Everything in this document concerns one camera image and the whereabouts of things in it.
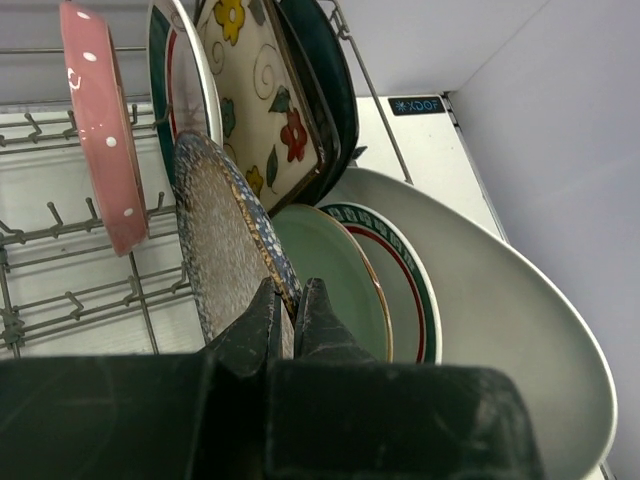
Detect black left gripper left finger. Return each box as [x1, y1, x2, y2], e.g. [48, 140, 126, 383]
[1, 279, 282, 479]

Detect white plate green red rim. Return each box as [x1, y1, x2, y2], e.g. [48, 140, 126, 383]
[321, 202, 442, 364]

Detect mint green flower plate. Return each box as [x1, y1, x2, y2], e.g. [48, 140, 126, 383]
[273, 205, 393, 361]

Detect dark logo sticker right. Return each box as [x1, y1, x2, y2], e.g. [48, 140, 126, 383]
[388, 96, 447, 116]

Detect white plate steam logo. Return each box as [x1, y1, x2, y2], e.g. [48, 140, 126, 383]
[146, 0, 223, 184]

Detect white oval plate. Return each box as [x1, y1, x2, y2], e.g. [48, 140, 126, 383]
[329, 168, 618, 479]

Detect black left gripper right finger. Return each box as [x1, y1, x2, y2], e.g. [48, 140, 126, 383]
[264, 278, 545, 479]

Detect pink dotted scalloped plate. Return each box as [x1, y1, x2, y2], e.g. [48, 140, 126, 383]
[59, 1, 149, 256]

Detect grey wire dish rack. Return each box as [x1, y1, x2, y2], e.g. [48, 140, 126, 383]
[0, 0, 416, 359]

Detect teal square plate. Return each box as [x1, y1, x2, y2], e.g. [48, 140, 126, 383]
[280, 0, 359, 199]

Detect cream floral square plate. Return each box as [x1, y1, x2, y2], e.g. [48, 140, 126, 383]
[196, 1, 331, 214]

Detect black floral square plate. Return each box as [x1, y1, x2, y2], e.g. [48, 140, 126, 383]
[274, 1, 342, 206]

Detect speckled brown round plate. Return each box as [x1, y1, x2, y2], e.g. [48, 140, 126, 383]
[173, 130, 302, 358]

